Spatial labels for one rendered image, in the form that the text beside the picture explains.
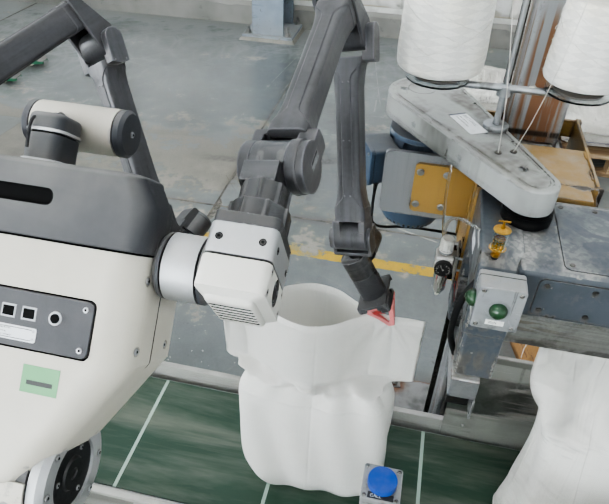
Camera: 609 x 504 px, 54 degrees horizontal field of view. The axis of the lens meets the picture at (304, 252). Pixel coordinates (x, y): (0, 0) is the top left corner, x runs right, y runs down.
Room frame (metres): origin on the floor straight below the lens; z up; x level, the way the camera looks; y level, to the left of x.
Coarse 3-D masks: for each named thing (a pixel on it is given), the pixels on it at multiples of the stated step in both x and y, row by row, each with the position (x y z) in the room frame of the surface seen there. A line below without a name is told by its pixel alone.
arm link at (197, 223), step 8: (192, 208) 1.10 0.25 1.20; (184, 216) 1.08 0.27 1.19; (192, 216) 1.09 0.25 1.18; (200, 216) 1.09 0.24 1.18; (176, 224) 1.02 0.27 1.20; (184, 224) 1.06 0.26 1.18; (192, 224) 1.07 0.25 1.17; (200, 224) 1.08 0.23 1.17; (208, 224) 1.09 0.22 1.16; (192, 232) 1.05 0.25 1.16; (200, 232) 1.06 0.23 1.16
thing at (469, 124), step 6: (450, 114) 1.15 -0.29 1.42; (456, 114) 1.15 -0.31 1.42; (462, 114) 1.15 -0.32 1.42; (456, 120) 1.12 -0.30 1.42; (462, 120) 1.12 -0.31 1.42; (468, 120) 1.12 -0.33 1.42; (474, 120) 1.12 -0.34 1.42; (462, 126) 1.10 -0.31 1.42; (468, 126) 1.10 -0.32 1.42; (474, 126) 1.10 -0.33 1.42; (480, 126) 1.10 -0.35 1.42; (468, 132) 1.07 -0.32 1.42; (474, 132) 1.07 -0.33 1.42; (480, 132) 1.07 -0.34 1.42; (486, 132) 1.07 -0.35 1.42
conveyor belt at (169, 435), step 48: (144, 384) 1.26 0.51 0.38; (144, 432) 1.07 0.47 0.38; (192, 432) 1.08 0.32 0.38; (240, 432) 1.09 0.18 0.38; (96, 480) 0.91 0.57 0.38; (144, 480) 0.92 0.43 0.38; (192, 480) 0.92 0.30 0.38; (240, 480) 0.93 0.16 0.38; (432, 480) 0.95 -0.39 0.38; (480, 480) 0.95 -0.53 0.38
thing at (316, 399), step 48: (288, 288) 1.04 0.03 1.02; (240, 336) 1.00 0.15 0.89; (288, 336) 0.92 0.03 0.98; (336, 336) 0.92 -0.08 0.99; (384, 336) 0.95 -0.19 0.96; (240, 384) 0.95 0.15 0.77; (288, 384) 0.92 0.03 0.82; (336, 384) 0.92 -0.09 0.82; (384, 384) 0.93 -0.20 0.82; (288, 432) 0.90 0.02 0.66; (336, 432) 0.87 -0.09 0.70; (384, 432) 0.89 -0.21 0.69; (288, 480) 0.91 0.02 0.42; (336, 480) 0.87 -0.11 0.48
